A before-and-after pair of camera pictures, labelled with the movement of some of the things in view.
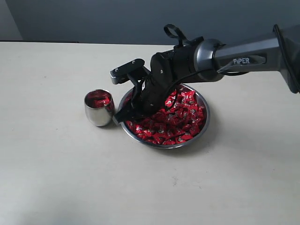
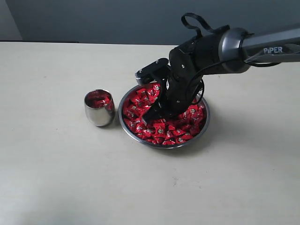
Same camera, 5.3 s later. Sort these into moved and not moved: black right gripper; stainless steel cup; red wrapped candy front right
Moved: black right gripper
Not moved: stainless steel cup; red wrapped candy front right
